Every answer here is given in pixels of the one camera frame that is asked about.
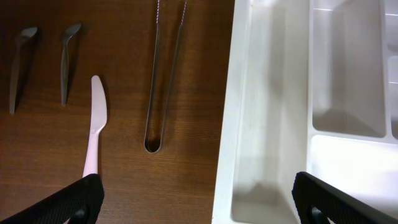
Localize small teaspoon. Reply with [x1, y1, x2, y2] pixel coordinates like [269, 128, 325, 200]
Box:
[9, 27, 38, 114]
[60, 22, 82, 106]

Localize long metal tongs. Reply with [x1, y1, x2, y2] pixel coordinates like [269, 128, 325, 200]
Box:
[144, 0, 188, 154]

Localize pink plastic knife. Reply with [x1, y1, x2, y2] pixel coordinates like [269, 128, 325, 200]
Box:
[83, 75, 107, 177]

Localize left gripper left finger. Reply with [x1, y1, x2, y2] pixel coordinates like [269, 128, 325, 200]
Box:
[1, 174, 104, 224]

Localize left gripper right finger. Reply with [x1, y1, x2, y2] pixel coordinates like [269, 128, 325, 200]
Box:
[292, 172, 397, 224]

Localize white plastic cutlery tray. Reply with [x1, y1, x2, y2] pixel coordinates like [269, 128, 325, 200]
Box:
[212, 0, 397, 223]

